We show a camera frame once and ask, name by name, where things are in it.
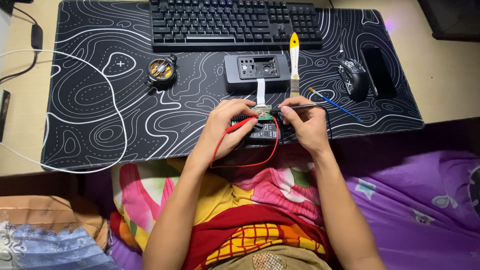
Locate black mechanical keyboard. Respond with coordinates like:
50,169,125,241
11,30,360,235
149,0,324,53

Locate black probe lead wire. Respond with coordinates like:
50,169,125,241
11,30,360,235
279,105,334,145

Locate black cable with inline box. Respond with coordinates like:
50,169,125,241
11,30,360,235
0,4,44,84

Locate white flat ribbon cable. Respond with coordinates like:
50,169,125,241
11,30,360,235
256,78,266,107

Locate yellow white handled paintbrush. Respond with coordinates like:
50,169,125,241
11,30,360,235
289,32,301,98

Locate orange and blue patterned cloth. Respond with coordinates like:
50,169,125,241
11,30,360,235
0,195,121,270

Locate black digital multimeter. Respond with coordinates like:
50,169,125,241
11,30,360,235
244,121,281,146

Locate black desk mat white lines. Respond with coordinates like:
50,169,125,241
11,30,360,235
40,0,425,172

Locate person's right hand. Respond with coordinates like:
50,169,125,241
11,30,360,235
278,96,333,157

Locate dark box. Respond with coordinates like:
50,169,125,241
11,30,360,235
417,0,480,42

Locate colourful floral blanket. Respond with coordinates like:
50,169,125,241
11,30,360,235
109,144,326,253

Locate red yellow checked shirt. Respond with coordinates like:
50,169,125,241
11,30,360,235
182,204,336,270

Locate flat black object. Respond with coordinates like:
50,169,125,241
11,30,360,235
0,89,11,143

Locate red probe lead wire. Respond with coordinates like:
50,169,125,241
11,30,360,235
209,117,280,169

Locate grey opened device box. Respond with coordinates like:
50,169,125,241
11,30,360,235
224,54,292,95

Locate small green circuit board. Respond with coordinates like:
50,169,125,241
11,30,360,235
231,105,274,125

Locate black patterned computer mouse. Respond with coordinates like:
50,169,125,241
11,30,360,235
337,58,370,102

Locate red multimeter probe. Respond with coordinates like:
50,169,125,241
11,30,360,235
224,116,260,134

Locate black mouse cable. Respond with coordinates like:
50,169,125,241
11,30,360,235
328,0,344,61

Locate khaki shorts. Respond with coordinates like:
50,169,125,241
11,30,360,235
210,245,332,270

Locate black multimeter probe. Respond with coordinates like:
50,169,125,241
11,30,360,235
269,104,316,113

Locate thin blue handled paintbrush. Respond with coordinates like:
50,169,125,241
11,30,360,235
308,87,364,123

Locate black smartphone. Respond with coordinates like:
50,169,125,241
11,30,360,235
360,47,398,100

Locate person's left hand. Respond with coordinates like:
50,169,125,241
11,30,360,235
189,98,260,166

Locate purple printed bedsheet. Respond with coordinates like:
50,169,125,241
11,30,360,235
107,150,480,270

